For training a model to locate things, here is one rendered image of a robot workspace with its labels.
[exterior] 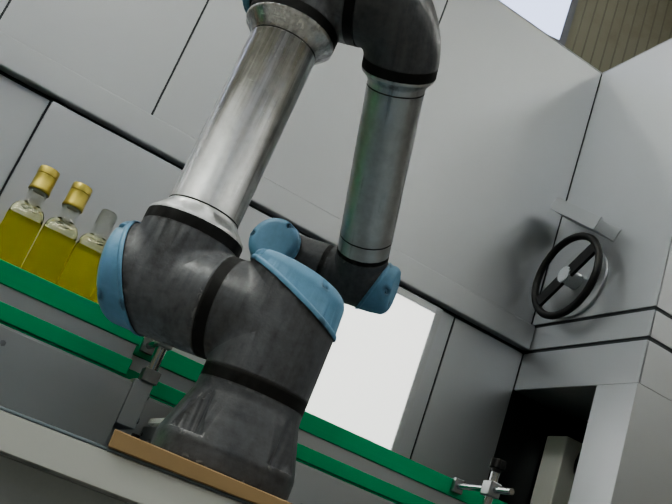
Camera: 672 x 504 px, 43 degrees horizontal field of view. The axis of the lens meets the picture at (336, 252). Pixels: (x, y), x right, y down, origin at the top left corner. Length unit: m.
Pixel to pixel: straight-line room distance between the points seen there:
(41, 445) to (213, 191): 0.33
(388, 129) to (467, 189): 0.94
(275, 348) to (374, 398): 0.93
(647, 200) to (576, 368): 0.39
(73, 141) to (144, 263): 0.76
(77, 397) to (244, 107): 0.52
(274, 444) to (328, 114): 1.14
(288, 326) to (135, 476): 0.21
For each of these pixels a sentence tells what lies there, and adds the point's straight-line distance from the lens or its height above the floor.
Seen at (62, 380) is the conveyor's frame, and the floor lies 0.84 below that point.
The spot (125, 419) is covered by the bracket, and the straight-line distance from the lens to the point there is 1.32.
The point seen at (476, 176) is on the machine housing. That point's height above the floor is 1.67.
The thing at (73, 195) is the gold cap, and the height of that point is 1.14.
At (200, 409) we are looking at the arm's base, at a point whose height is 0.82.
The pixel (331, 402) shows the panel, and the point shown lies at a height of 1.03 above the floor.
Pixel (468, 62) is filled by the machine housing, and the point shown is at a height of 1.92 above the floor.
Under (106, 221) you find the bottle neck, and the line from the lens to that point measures 1.49.
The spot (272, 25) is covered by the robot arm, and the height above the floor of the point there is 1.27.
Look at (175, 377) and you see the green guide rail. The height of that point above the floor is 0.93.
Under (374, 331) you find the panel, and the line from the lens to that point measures 1.80.
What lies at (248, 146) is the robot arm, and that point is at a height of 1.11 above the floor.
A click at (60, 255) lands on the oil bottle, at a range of 1.45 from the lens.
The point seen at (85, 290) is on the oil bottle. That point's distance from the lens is 1.45.
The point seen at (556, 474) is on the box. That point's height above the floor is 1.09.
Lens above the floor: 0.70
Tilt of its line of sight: 20 degrees up
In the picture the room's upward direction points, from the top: 21 degrees clockwise
